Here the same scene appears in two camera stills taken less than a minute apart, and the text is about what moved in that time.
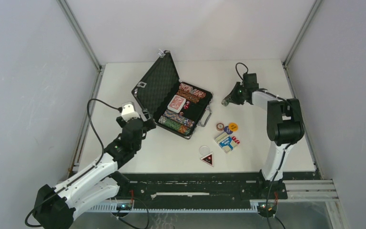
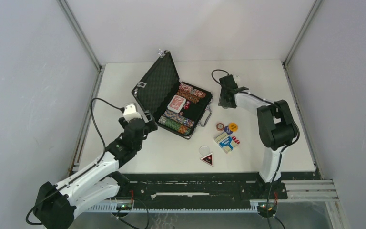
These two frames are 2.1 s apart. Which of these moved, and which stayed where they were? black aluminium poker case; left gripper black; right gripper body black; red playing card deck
Moved: right gripper body black
Stayed: red playing card deck; left gripper black; black aluminium poker case
